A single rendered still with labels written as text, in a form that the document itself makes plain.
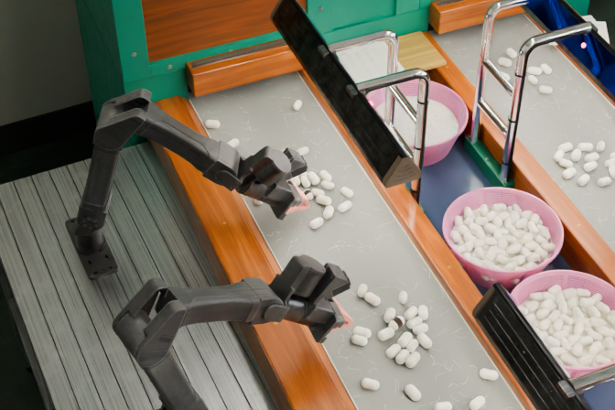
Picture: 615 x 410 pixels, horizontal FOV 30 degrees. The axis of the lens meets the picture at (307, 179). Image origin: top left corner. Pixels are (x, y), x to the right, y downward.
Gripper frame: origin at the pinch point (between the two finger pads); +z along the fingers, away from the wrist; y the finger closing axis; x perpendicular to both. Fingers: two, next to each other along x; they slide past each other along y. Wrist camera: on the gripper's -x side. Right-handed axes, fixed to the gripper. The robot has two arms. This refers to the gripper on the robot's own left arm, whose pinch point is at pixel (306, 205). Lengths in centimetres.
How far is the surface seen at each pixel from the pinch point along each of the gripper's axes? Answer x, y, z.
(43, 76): 63, 137, 6
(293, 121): -4.0, 31.9, 9.3
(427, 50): -34, 41, 38
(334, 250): 1.1, -12.9, 2.9
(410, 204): -14.4, -8.5, 16.7
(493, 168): -28.2, -0.7, 39.8
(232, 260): 14.2, -9.3, -15.5
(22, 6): 44, 137, -14
